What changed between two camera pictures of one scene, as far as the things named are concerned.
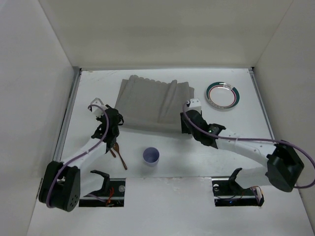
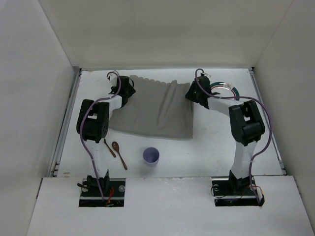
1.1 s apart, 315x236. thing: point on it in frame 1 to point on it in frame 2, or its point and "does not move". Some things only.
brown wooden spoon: [116, 148] does not move
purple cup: [151, 156] does not move
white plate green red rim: [222, 95] does not move
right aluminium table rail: [256, 82] does not move
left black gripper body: [108, 137] to [128, 91]
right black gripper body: [185, 125] to [191, 93]
